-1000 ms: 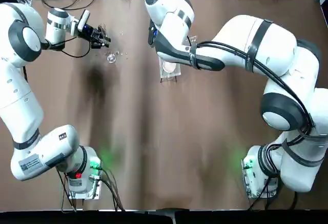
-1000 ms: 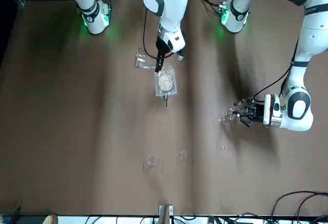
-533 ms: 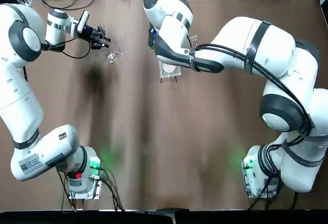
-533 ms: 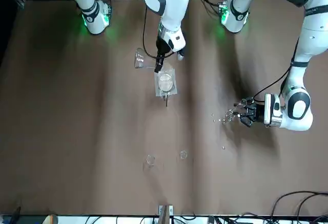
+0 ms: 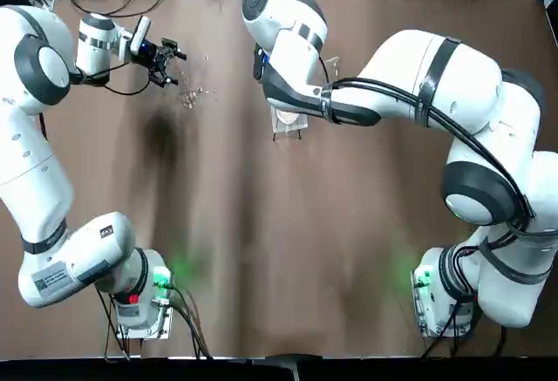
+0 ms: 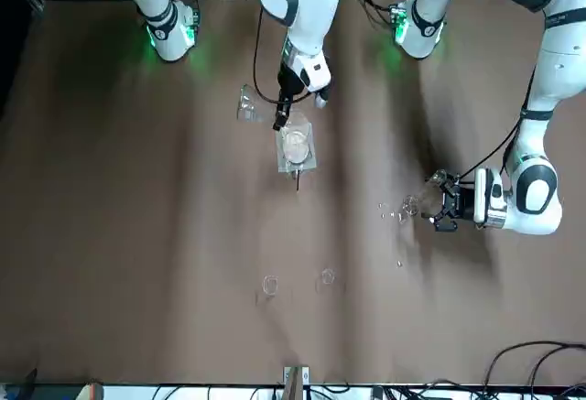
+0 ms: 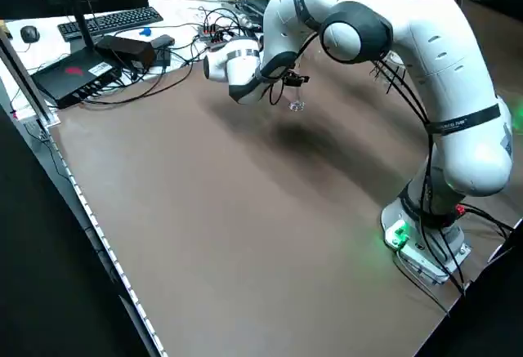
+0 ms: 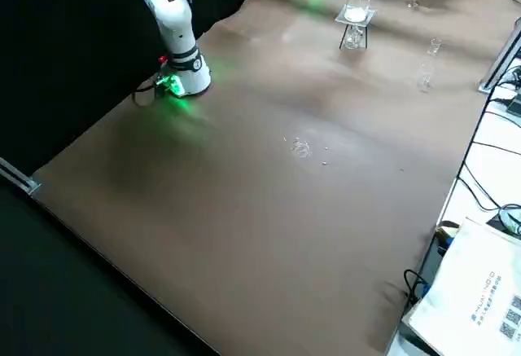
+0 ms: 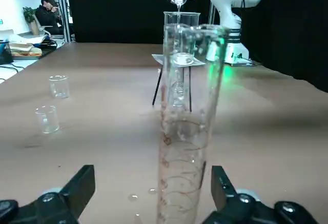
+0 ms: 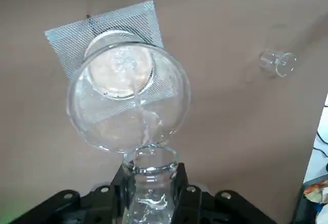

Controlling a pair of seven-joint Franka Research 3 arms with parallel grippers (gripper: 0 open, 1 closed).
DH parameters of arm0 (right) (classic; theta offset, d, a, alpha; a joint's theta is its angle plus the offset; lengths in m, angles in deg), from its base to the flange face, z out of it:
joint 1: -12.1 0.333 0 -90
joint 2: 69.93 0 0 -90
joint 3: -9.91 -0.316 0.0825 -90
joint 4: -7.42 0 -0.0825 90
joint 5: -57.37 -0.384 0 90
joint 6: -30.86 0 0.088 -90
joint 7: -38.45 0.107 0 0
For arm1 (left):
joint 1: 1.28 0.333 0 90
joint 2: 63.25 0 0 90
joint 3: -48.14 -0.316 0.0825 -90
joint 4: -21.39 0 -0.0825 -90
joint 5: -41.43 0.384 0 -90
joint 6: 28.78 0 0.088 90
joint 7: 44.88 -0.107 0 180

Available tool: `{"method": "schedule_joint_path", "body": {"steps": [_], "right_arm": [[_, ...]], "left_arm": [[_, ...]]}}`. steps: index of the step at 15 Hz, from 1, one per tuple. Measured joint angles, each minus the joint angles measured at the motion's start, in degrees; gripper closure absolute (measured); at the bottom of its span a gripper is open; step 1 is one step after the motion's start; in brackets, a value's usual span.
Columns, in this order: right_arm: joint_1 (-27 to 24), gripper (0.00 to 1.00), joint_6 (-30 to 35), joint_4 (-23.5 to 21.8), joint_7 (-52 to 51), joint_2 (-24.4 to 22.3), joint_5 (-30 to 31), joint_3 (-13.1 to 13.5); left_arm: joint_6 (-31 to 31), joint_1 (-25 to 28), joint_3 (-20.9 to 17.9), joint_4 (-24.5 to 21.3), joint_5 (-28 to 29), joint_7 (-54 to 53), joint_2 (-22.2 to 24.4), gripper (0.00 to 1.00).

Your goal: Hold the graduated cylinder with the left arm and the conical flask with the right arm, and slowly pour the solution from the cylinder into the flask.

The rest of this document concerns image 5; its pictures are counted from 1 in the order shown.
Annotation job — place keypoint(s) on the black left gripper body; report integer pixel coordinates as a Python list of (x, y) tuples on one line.
[(151, 55)]

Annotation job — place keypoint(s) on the clear glass graduated cylinder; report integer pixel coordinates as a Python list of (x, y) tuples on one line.
[(187, 100)]

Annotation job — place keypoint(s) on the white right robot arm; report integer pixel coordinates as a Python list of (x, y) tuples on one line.
[(436, 76)]

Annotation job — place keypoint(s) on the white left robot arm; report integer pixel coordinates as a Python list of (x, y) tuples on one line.
[(39, 158)]

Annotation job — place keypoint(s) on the black metal tripod stand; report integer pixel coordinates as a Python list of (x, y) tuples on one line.
[(274, 137)]

